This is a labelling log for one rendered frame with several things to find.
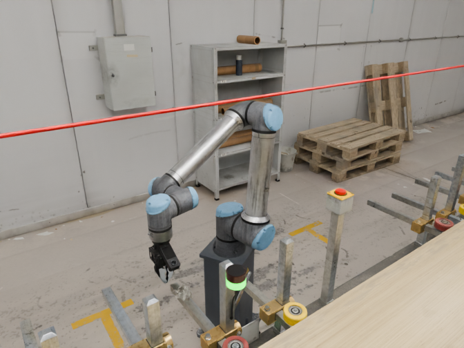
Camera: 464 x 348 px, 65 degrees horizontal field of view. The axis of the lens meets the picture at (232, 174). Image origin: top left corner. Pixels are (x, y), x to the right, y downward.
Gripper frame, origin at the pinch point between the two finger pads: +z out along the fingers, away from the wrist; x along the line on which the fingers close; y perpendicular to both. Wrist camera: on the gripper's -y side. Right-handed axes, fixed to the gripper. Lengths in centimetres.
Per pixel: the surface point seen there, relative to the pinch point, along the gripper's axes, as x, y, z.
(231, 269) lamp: -3, -41, -31
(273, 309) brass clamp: -23.4, -38.7, -2.4
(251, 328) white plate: -16.4, -35.1, 5.4
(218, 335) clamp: 0.3, -38.6, -4.4
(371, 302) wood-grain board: -50, -60, -7
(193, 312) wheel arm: 1.3, -24.2, -3.4
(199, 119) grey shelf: -141, 211, 0
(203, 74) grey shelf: -141, 200, -47
